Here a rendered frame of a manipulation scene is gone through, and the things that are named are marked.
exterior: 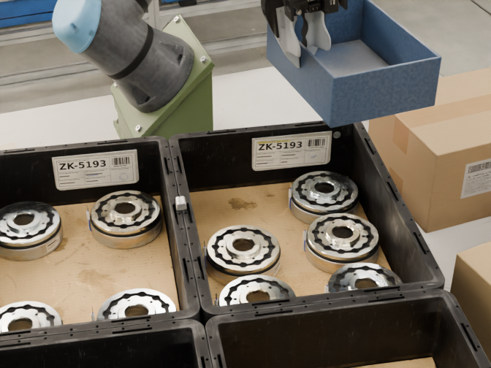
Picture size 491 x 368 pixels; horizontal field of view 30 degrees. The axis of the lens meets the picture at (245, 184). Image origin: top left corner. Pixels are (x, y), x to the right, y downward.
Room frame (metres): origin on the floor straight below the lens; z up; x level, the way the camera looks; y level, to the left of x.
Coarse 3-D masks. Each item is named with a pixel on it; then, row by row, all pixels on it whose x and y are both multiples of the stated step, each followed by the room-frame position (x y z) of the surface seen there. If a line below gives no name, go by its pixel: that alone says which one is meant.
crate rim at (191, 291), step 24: (72, 144) 1.14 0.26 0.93; (96, 144) 1.14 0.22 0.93; (120, 144) 1.14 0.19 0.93; (144, 144) 1.15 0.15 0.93; (168, 144) 1.14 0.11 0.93; (168, 168) 1.08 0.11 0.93; (168, 192) 1.02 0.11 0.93; (192, 288) 0.82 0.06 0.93; (168, 312) 0.78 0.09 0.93; (192, 312) 0.78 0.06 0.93; (0, 336) 0.75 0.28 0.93; (24, 336) 0.74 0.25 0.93
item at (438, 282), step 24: (384, 168) 1.08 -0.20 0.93; (192, 216) 0.96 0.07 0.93; (408, 216) 0.96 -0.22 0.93; (192, 240) 0.91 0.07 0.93; (192, 264) 0.87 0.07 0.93; (432, 264) 0.87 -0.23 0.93; (384, 288) 0.82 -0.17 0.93; (408, 288) 0.82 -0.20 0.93; (432, 288) 0.82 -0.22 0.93; (216, 312) 0.78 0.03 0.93; (240, 312) 0.78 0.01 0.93
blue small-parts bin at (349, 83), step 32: (352, 0) 1.19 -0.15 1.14; (352, 32) 1.19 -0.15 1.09; (384, 32) 1.13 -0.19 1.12; (288, 64) 1.07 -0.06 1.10; (320, 64) 0.99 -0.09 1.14; (352, 64) 1.12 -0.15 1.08; (384, 64) 1.12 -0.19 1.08; (416, 64) 1.00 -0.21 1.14; (320, 96) 0.98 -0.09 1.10; (352, 96) 0.97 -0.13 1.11; (384, 96) 0.98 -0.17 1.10; (416, 96) 1.00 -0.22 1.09
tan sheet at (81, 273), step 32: (64, 224) 1.08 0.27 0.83; (64, 256) 1.00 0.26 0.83; (96, 256) 1.00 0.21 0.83; (128, 256) 1.00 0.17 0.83; (160, 256) 1.00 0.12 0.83; (0, 288) 0.93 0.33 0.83; (32, 288) 0.93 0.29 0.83; (64, 288) 0.93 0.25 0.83; (96, 288) 0.93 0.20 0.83; (128, 288) 0.93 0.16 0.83; (160, 288) 0.93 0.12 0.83; (64, 320) 0.87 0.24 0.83
